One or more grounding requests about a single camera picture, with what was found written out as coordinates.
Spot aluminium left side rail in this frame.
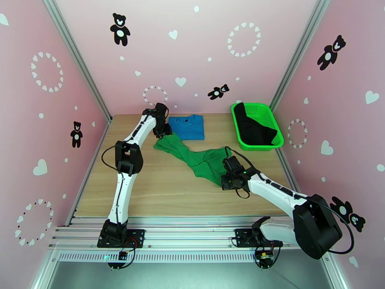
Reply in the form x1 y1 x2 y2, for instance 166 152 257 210
66 115 113 226

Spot grey metal lower panel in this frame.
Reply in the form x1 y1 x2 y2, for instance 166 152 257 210
30 249 351 289

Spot black garment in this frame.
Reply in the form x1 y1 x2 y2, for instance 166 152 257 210
234 102 278 146

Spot aluminium front rail platform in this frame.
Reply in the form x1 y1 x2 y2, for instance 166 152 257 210
47 215 334 253

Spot black teddy bear wall sticker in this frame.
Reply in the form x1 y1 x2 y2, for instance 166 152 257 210
109 13 131 47
70 121 84 148
207 83 230 101
316 34 347 71

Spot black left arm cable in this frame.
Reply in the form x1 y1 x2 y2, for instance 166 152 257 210
101 144 125 235

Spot aluminium right side rail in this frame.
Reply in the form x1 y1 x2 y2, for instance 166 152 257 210
276 149 303 196

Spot thin black power cable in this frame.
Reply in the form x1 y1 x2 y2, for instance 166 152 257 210
106 236 140 270
254 234 286 270

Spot blue t-shirt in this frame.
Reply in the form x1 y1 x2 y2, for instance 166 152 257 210
168 114 206 141

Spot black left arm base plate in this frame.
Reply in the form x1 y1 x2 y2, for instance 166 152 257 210
97 228 146 249

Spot aluminium corner post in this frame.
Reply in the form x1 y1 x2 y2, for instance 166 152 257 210
39 0 113 123
268 0 334 109

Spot aluminium right corner post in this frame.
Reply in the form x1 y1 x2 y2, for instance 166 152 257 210
268 0 334 109

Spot aluminium rail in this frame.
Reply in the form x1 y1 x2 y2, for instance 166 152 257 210
66 115 113 226
276 149 303 196

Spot green plastic laundry basket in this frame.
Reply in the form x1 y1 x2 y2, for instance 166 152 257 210
231 101 285 152

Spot green t-shirt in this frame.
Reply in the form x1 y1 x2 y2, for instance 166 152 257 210
153 135 233 187

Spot perforated metal strip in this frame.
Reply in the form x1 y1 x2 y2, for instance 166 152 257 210
57 251 327 263

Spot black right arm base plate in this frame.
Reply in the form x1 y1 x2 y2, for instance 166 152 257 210
234 228 284 249

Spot aluminium left corner post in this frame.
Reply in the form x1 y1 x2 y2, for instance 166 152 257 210
39 0 113 123

